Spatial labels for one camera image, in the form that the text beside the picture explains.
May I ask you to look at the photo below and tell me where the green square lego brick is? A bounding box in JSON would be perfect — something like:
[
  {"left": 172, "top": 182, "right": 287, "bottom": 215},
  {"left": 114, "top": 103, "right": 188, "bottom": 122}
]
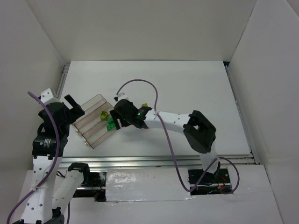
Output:
[{"left": 107, "top": 123, "right": 116, "bottom": 132}]

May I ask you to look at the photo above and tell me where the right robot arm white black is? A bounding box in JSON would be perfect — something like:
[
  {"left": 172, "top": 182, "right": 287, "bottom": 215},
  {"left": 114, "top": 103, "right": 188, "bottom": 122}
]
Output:
[{"left": 110, "top": 97, "right": 219, "bottom": 174}]

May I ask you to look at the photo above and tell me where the clear bin near compartment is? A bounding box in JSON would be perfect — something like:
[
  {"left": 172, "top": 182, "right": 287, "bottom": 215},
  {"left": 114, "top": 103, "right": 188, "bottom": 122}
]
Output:
[{"left": 83, "top": 115, "right": 117, "bottom": 149}]

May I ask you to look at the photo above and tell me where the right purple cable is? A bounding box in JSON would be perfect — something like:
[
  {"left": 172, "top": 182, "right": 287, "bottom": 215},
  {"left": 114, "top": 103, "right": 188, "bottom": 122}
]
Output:
[{"left": 116, "top": 79, "right": 241, "bottom": 196}]

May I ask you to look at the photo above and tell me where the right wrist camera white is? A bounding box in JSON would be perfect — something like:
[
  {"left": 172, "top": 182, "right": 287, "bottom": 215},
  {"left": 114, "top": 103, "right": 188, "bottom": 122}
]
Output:
[{"left": 114, "top": 92, "right": 129, "bottom": 102}]

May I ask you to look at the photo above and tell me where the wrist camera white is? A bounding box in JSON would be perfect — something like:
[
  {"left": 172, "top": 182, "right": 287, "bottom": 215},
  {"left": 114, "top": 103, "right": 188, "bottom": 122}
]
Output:
[
  {"left": 41, "top": 88, "right": 60, "bottom": 105},
  {"left": 114, "top": 92, "right": 129, "bottom": 102}
]

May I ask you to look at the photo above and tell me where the lime small lego brick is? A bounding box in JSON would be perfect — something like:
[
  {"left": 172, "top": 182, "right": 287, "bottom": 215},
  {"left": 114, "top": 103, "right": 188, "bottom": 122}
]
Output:
[{"left": 100, "top": 111, "right": 109, "bottom": 120}]

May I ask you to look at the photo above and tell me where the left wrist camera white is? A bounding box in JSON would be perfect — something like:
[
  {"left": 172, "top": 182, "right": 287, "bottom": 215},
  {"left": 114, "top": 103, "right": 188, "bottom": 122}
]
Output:
[{"left": 41, "top": 88, "right": 60, "bottom": 105}]

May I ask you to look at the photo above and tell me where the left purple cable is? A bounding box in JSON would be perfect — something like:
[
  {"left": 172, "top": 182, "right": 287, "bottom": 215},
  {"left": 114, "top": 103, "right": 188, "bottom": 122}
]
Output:
[{"left": 6, "top": 91, "right": 72, "bottom": 224}]

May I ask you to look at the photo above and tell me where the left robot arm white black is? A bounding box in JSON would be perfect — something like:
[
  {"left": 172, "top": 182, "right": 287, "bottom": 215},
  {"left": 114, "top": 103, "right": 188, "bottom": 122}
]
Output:
[{"left": 7, "top": 88, "right": 91, "bottom": 224}]

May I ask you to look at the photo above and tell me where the purple cable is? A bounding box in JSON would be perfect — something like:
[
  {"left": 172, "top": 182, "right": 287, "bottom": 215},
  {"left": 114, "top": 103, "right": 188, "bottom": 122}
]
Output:
[
  {"left": 116, "top": 79, "right": 241, "bottom": 196},
  {"left": 6, "top": 91, "right": 72, "bottom": 224}
]

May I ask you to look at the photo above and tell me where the white tape cover panel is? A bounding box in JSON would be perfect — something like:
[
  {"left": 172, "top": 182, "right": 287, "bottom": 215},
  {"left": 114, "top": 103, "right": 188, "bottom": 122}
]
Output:
[{"left": 106, "top": 168, "right": 191, "bottom": 202}]

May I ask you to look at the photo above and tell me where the aluminium rail frame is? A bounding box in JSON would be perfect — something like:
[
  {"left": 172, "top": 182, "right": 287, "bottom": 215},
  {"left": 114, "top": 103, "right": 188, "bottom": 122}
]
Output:
[{"left": 59, "top": 61, "right": 255, "bottom": 170}]

